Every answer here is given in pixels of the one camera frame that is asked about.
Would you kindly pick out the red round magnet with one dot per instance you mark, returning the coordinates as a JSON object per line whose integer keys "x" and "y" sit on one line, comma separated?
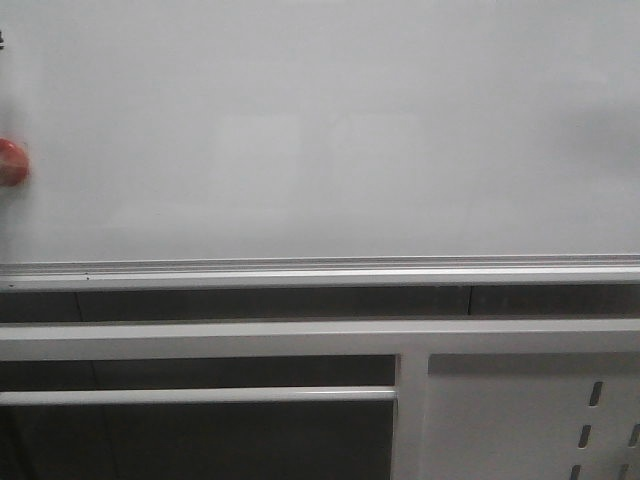
{"x": 15, "y": 164}

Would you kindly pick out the white whiteboard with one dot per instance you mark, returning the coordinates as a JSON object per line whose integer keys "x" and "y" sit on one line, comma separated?
{"x": 235, "y": 143}

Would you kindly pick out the white metal stand frame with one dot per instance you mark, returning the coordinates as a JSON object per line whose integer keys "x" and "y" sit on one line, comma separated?
{"x": 464, "y": 399}

